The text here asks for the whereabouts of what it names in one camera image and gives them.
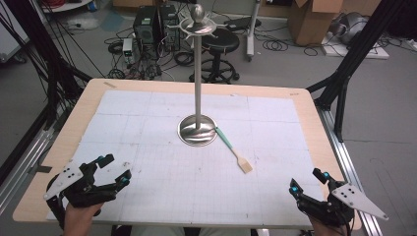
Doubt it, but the metal utensil stand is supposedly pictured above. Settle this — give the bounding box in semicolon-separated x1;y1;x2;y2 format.
166;3;228;148

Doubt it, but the tangle of black cables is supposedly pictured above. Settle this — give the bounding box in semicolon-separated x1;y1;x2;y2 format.
103;28;195;82

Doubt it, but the white pole stand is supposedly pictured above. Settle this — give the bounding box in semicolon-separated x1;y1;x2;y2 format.
245;0;263;63

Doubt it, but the teal handled wooden spatula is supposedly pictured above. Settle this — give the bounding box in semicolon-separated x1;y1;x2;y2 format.
214;126;254;175

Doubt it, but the white flat board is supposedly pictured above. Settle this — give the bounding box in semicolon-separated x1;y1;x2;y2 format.
320;31;391;60

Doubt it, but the white grid mat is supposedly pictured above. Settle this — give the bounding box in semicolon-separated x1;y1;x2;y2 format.
46;88;326;228

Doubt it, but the person's left hand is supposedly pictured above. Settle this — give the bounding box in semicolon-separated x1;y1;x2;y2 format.
63;203;104;236

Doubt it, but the coiled black cable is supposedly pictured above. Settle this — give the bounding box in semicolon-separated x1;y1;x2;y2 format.
261;38;290;52

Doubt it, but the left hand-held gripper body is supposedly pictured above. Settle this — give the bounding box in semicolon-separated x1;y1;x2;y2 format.
43;157;120;229

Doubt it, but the person's right hand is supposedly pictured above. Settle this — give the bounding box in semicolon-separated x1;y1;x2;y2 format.
309;215;349;236

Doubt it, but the black computer tower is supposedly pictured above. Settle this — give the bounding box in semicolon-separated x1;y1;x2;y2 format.
132;5;158;51
157;4;182;53

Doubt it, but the black frame post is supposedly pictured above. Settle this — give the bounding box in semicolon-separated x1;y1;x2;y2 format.
2;0;93;130
306;0;408;144

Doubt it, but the large cardboard box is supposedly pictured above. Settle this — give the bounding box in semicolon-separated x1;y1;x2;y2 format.
287;0;346;47

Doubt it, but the small white power supply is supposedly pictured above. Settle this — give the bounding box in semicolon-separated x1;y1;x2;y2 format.
122;37;135;65

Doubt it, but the black flat device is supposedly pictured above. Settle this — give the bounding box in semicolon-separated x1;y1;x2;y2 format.
225;16;263;32

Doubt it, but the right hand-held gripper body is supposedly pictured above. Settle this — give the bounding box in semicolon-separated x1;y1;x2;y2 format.
296;182;389;228

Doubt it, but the black round stool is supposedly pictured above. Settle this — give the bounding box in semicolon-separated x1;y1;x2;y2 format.
189;28;241;85

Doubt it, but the grey round appliance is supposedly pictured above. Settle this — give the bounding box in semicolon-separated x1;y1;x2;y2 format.
329;12;371;45

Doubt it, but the aluminium rail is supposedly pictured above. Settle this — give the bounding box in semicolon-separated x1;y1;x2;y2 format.
315;107;385;236
0;126;57;216

